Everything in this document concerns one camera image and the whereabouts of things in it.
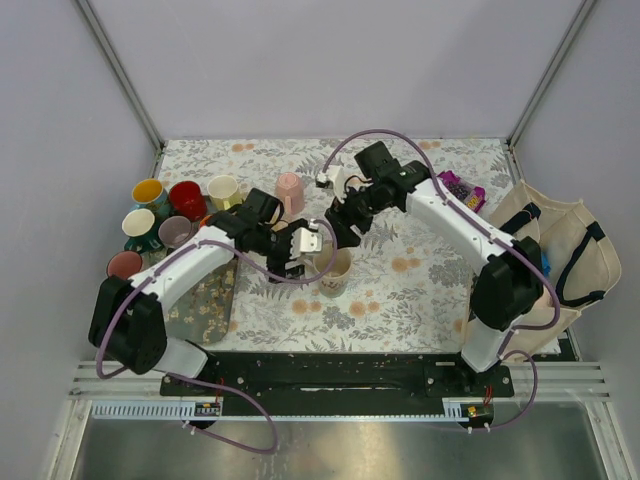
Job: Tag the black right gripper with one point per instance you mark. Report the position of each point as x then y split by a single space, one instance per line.
341 218

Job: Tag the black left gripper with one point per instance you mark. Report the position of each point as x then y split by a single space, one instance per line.
279 266

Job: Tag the cream floral mug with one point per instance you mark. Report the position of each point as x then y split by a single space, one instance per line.
333 283

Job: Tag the light green faceted mug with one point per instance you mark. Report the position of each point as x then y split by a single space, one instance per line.
224 193

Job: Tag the red mug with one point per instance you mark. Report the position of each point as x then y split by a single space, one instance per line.
187 199

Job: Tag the lilac mug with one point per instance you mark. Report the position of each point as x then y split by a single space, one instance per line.
175 231

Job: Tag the dark teal mug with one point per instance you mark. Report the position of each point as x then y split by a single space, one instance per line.
141 228

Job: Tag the blue floral mug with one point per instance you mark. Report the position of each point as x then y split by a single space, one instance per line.
152 195

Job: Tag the pink floral mug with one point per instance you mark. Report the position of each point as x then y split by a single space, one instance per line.
125 264

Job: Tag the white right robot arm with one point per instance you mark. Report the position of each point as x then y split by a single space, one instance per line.
508 273

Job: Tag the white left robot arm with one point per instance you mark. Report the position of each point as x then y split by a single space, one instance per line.
128 323

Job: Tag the light pink ribbed mug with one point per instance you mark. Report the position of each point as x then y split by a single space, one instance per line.
289 190

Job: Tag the green floral tray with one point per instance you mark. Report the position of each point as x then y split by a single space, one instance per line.
202 314

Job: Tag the purple candy bag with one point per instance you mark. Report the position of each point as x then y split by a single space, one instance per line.
473 196

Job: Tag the blue packet inside bag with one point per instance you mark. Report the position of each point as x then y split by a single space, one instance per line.
546 268

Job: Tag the cream canvas tote bag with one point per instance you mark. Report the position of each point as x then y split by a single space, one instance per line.
583 263

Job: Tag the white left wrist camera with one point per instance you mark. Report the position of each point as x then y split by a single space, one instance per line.
306 240

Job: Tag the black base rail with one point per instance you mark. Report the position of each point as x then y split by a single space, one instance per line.
432 375

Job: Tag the white cable duct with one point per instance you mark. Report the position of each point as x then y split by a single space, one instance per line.
156 410

